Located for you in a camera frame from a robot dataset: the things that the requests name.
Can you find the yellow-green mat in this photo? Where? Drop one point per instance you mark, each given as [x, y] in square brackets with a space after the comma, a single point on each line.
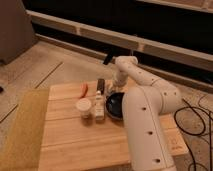
[21, 151]

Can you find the small white bottle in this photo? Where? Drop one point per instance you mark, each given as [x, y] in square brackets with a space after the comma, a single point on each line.
[99, 106]

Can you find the grey sofa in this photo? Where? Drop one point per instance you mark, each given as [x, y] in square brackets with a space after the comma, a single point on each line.
[16, 32]

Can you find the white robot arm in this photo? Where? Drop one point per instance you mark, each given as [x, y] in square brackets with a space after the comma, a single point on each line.
[141, 106]

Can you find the dark rectangular block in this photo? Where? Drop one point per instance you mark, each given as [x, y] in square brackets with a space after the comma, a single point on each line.
[101, 85]

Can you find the orange carrot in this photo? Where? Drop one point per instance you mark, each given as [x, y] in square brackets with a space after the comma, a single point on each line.
[84, 90]

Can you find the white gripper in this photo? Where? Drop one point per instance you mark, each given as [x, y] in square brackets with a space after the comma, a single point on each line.
[119, 80]

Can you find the black round bowl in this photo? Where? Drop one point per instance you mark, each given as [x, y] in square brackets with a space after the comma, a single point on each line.
[114, 105]

